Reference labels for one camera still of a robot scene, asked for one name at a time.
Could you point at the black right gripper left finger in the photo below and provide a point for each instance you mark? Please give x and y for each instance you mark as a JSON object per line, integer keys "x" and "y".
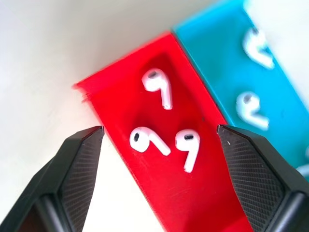
{"x": 72, "y": 174}

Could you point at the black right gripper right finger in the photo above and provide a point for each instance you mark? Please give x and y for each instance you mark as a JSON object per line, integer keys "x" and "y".
{"x": 253, "y": 169}

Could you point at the white earbud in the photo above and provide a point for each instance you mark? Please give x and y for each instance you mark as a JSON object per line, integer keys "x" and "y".
{"x": 157, "y": 84}
{"x": 144, "y": 142}
{"x": 256, "y": 48}
{"x": 248, "y": 108}
{"x": 304, "y": 169}
{"x": 189, "y": 145}

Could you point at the red plastic tray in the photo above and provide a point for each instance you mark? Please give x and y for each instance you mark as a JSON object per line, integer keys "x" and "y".
{"x": 193, "y": 193}

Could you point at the blue plastic tray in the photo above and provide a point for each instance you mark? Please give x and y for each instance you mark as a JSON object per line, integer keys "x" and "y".
{"x": 217, "y": 60}

